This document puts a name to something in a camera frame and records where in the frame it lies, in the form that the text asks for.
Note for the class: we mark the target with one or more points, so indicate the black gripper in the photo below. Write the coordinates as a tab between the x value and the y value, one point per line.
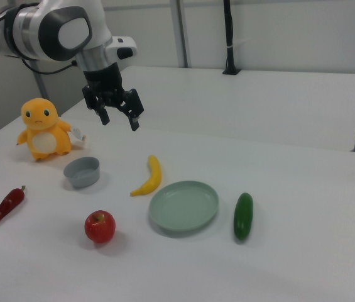
103	80

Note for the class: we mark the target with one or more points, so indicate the red apple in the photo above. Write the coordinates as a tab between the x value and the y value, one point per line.
100	227

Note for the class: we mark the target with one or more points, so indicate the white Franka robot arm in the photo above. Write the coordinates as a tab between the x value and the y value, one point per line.
32	28

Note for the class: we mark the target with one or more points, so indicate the small grey bowl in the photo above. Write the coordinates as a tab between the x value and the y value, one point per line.
83	174

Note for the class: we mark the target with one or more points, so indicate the white plush toy tag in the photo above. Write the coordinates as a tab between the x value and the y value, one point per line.
78	136

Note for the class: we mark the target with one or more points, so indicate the orange plush toy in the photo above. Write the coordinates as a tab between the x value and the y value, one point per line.
43	132

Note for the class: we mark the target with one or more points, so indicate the yellow banana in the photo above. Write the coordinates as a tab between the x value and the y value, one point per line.
153	181

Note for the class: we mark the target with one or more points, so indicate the pale green plate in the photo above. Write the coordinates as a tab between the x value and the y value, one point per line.
183	207

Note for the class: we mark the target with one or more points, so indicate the black pole with clamp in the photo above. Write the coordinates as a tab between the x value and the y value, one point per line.
229	37

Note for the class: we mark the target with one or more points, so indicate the red chili pepper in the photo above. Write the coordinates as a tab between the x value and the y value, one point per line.
7	204

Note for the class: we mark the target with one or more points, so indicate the green cucumber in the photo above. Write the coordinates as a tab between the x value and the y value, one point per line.
243	217

